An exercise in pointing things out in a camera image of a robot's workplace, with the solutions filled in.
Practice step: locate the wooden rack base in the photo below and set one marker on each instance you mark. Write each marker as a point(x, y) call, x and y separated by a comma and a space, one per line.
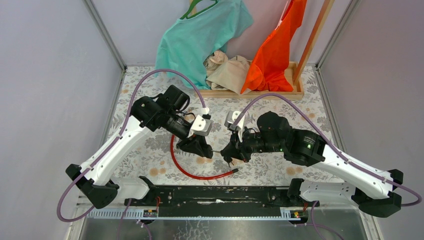
point(292, 75)

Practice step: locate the black-headed key pair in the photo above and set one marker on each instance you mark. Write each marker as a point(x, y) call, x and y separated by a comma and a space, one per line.
point(227, 156)

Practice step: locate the teal t-shirt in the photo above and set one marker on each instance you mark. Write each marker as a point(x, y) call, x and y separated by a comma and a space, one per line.
point(189, 42)

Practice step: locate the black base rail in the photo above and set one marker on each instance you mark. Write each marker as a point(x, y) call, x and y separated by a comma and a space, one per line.
point(219, 201)

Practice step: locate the beige cloth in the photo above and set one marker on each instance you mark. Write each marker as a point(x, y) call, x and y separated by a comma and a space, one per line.
point(223, 73)

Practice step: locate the orange t-shirt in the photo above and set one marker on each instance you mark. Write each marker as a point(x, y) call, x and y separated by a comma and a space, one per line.
point(267, 69)

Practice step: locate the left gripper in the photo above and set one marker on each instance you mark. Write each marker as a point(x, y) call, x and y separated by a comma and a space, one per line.
point(193, 143)

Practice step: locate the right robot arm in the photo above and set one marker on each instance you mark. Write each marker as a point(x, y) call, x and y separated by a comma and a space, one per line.
point(370, 189)

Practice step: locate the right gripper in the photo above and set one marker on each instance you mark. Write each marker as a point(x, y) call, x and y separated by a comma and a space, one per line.
point(236, 148)

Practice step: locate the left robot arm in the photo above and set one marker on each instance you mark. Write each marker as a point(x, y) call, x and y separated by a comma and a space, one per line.
point(94, 177)

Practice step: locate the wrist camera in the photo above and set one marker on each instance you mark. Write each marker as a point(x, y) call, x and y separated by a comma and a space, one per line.
point(203, 122)
point(234, 120)

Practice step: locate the red cable lock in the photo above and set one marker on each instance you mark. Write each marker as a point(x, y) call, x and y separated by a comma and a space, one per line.
point(196, 167)

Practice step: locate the green hanger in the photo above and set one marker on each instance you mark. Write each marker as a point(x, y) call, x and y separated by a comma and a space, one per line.
point(192, 9)

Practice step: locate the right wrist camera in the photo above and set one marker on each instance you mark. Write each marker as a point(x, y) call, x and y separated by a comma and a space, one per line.
point(234, 120)

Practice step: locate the wooden rack pole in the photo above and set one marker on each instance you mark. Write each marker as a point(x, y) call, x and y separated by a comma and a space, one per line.
point(316, 30)

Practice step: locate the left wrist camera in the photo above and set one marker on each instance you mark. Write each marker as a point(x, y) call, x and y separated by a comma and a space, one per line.
point(203, 122)

